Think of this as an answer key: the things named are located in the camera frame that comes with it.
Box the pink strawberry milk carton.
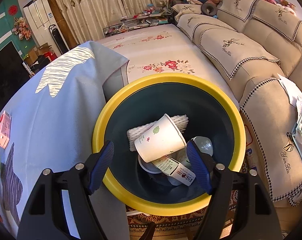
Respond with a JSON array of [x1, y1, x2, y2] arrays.
[[0, 111, 12, 149]]

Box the white instant noodle bowl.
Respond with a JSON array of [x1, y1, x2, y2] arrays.
[[138, 155, 162, 174]]

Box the white paper cup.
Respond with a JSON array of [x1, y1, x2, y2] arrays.
[[134, 114, 186, 163]]

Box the white foam fruit net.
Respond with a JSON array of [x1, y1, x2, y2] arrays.
[[126, 115, 188, 152]]

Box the green label plastic bottle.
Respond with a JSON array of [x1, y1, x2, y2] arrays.
[[193, 136, 213, 156]]

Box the green white drink carton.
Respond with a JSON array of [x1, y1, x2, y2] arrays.
[[152, 156, 196, 186]]

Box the yellow rim dark trash bin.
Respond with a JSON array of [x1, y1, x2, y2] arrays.
[[92, 74, 245, 216]]

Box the patterned red rug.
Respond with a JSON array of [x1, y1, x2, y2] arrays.
[[125, 129, 257, 240]]

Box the papers on sofa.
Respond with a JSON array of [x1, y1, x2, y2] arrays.
[[278, 74, 302, 160]]

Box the blue star tablecloth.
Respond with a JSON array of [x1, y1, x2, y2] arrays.
[[0, 41, 128, 236]]

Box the large black television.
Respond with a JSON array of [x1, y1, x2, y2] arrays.
[[0, 42, 30, 112]]

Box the beige sofa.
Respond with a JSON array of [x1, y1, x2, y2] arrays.
[[170, 0, 302, 230]]

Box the black tower fan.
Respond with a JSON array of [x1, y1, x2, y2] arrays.
[[49, 24, 69, 54]]

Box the floral pink floor mattress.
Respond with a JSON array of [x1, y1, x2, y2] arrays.
[[99, 24, 238, 105]]

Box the white standing air conditioner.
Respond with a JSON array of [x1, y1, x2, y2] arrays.
[[23, 0, 62, 56]]

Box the low glass coffee table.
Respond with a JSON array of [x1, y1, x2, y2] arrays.
[[103, 14, 172, 37]]

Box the artificial flower wall decoration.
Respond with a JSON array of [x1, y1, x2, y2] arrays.
[[12, 17, 32, 41]]

